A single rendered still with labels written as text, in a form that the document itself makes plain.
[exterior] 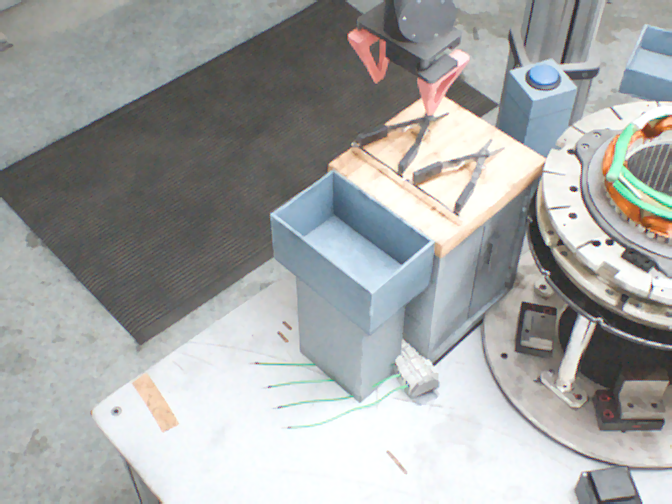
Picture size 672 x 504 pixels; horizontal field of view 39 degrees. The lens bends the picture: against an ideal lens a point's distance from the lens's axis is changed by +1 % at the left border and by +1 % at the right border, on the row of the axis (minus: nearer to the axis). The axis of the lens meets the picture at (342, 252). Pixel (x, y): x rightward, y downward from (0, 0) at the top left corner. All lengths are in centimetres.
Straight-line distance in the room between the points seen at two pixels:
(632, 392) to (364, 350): 35
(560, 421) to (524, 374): 8
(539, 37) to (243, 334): 65
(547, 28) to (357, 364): 63
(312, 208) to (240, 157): 153
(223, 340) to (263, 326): 6
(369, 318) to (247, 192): 155
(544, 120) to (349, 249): 37
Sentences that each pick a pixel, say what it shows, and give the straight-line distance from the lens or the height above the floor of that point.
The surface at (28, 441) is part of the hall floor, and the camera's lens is 226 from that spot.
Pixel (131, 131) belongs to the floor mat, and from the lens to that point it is 282.
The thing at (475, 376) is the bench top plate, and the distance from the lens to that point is 133.
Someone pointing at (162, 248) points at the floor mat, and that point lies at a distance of 249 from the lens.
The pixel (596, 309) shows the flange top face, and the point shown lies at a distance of 112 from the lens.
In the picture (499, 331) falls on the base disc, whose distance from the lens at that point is 135.
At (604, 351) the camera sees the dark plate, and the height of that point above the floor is 78.
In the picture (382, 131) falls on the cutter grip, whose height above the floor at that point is 109.
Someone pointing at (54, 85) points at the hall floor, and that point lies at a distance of 305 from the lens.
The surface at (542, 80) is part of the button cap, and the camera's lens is 135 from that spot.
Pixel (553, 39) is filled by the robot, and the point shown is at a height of 97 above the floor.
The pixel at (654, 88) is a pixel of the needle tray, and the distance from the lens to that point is 138.
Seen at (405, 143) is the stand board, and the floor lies 106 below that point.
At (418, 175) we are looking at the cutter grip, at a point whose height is 109.
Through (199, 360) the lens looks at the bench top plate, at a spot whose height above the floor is 78.
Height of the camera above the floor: 189
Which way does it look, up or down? 50 degrees down
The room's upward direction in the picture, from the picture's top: straight up
